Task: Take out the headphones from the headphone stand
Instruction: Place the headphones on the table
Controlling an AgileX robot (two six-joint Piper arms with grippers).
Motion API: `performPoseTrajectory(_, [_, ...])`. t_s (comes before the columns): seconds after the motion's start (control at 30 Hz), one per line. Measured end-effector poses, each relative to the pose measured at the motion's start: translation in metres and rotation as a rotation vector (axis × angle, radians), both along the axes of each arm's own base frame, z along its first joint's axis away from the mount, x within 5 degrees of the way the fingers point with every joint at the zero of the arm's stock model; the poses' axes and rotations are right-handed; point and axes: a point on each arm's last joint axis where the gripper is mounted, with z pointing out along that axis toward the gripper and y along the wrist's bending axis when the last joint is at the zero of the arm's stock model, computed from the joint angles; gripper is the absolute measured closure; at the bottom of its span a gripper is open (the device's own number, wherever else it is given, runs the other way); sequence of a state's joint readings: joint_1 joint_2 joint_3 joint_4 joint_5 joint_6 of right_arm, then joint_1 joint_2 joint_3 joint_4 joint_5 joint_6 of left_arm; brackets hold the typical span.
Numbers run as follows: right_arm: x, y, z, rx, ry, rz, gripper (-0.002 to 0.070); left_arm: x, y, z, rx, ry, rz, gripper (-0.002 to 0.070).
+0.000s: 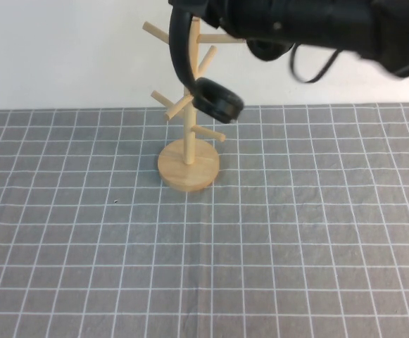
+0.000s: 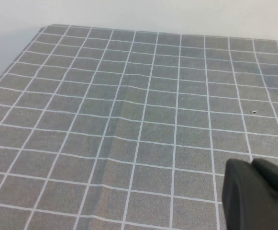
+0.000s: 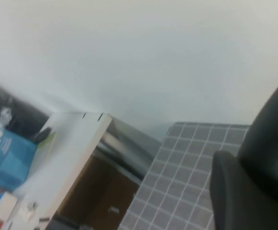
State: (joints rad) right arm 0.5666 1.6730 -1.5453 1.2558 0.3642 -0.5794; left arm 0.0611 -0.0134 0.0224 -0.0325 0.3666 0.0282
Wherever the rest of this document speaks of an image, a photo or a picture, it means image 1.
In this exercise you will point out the black over-ear headphones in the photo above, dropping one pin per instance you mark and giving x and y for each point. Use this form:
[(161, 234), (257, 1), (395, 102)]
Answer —
[(221, 102)]

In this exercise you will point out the grey white-checked tablecloth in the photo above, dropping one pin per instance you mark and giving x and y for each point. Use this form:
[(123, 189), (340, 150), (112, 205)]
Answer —
[(260, 229)]

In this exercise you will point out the wooden tree-shaped headphone stand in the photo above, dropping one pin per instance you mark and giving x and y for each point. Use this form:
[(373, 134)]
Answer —
[(189, 169)]

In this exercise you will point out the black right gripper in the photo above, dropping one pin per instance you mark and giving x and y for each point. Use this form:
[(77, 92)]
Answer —
[(295, 21)]

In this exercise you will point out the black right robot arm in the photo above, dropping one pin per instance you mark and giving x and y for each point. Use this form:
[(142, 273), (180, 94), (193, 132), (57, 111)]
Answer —
[(401, 35)]

